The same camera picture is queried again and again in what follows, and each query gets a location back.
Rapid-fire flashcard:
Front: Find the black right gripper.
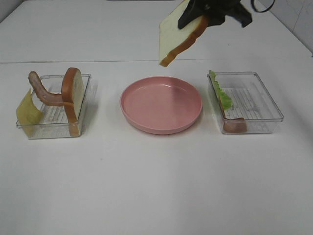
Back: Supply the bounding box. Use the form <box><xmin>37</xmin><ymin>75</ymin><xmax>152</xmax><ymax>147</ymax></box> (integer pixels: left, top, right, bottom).
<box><xmin>178</xmin><ymin>0</ymin><xmax>252</xmax><ymax>29</ymax></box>

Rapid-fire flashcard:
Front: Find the bread slice from tray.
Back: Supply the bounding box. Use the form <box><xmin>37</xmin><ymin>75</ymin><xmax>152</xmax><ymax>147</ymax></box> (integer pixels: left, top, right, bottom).
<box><xmin>159</xmin><ymin>0</ymin><xmax>208</xmax><ymax>67</ymax></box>

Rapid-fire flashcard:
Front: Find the green lettuce leaf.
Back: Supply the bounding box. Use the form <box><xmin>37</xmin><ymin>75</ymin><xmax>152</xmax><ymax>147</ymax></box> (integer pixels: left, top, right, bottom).
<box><xmin>209</xmin><ymin>70</ymin><xmax>232</xmax><ymax>110</ymax></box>

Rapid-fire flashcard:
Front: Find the curved bacon strip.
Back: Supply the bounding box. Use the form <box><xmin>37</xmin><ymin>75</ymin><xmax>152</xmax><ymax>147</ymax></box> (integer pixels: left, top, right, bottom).
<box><xmin>28</xmin><ymin>71</ymin><xmax>64</xmax><ymax>106</ymax></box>

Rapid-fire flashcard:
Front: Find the yellow cheese slice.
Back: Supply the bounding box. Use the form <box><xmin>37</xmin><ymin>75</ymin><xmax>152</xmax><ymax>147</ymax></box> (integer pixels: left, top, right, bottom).
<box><xmin>16</xmin><ymin>89</ymin><xmax>43</xmax><ymax>137</ymax></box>

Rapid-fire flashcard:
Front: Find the right clear plastic tray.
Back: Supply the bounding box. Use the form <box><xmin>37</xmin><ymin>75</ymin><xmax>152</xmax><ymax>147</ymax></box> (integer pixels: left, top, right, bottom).
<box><xmin>207</xmin><ymin>71</ymin><xmax>284</xmax><ymax>134</ymax></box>

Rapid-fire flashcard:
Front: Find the clear plastic tray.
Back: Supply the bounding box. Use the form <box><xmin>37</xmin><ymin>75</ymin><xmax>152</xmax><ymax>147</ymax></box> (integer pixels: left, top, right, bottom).
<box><xmin>207</xmin><ymin>71</ymin><xmax>284</xmax><ymax>134</ymax></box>
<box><xmin>16</xmin><ymin>74</ymin><xmax>93</xmax><ymax>140</ymax></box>

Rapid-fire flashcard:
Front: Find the pink round plate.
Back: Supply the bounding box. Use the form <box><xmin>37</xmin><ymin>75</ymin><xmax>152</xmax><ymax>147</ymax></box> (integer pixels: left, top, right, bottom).
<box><xmin>120</xmin><ymin>76</ymin><xmax>202</xmax><ymax>135</ymax></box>

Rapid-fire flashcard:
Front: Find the bread slice in left tray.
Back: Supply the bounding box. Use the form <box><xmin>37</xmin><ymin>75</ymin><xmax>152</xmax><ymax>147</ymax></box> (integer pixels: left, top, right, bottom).
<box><xmin>61</xmin><ymin>68</ymin><xmax>85</xmax><ymax>137</ymax></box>

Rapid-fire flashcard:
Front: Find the left clear plastic tray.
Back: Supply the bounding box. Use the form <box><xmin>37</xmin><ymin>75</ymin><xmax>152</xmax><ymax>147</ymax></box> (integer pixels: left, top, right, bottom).
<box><xmin>16</xmin><ymin>74</ymin><xmax>93</xmax><ymax>140</ymax></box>

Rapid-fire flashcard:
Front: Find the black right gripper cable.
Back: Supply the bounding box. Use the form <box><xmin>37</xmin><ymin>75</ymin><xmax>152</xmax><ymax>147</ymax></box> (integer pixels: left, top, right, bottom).
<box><xmin>250</xmin><ymin>0</ymin><xmax>276</xmax><ymax>13</ymax></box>

